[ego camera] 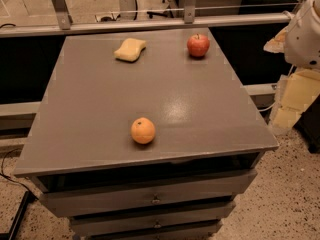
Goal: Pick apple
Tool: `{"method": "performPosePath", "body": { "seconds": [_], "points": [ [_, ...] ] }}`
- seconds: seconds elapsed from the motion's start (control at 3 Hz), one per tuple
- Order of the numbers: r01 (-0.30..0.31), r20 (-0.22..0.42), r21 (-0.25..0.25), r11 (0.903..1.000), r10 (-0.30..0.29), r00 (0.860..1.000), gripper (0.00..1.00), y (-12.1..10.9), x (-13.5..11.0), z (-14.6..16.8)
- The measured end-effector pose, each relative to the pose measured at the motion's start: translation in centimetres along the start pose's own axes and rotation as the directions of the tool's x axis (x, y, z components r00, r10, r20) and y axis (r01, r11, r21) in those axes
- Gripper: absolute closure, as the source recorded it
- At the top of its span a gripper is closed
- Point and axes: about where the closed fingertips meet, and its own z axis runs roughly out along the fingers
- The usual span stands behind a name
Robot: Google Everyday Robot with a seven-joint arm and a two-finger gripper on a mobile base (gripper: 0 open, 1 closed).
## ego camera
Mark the white cable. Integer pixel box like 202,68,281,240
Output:
258,101,277,113

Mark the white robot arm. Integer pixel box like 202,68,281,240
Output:
263,0,320,69

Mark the grey drawer cabinet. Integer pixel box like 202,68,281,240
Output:
14,30,278,240

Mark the orange fruit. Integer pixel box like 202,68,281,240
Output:
131,117,156,144

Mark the foam padded gripper finger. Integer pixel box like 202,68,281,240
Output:
263,27,287,53

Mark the red apple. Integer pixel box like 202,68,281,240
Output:
187,34,210,57

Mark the metal frame rail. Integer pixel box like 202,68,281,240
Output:
0,11,294,38

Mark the yellow sponge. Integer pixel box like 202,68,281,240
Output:
114,38,146,62

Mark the black floor cable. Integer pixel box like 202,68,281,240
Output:
0,147,31,192

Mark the black floor stand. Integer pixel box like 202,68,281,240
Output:
0,191,33,240

